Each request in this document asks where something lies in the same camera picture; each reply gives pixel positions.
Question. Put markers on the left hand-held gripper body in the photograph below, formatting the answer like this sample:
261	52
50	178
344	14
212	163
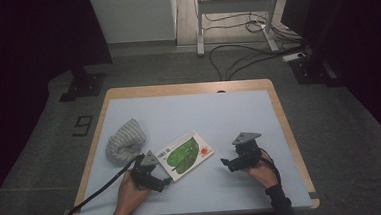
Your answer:
144	173

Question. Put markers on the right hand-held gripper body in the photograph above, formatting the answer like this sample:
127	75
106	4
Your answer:
248	155

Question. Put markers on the white caterpillar picture book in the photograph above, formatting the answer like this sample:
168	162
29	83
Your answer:
184	154

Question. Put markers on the grey striped cloth bag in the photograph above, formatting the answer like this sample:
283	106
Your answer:
125	141

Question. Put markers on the person's right hand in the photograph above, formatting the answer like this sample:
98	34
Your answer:
264	174

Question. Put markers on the person's left hand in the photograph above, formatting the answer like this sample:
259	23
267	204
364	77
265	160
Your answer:
130	198

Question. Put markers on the light blue table mat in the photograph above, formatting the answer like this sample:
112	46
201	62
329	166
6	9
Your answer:
192	114

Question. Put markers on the black floor tape mark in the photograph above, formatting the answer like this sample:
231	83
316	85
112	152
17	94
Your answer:
82	125

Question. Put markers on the wooden table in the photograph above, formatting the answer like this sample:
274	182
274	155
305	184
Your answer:
190	88

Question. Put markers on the black stand base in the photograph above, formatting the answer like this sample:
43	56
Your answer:
313	71
85	85

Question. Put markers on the white power strip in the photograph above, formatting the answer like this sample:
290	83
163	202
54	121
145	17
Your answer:
293	56

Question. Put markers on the white cabinet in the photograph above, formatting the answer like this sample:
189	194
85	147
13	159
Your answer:
133	16

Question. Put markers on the dark monitor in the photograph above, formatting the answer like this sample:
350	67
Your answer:
295	4

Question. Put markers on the dark curtain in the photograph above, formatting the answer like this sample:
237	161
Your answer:
25	64
368	43

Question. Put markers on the white metal stand frame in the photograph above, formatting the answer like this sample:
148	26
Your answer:
235	5

